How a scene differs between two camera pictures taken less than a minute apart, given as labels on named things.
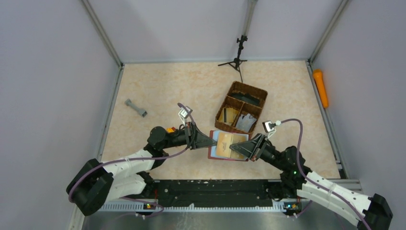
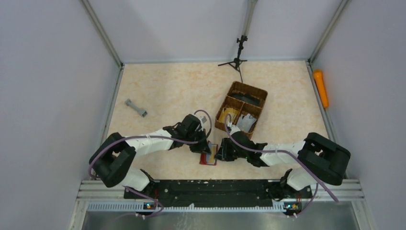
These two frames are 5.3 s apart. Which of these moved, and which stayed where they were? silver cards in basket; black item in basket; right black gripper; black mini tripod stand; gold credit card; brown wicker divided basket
Moved: right black gripper; gold credit card
Stayed: brown wicker divided basket; black mini tripod stand; black item in basket; silver cards in basket
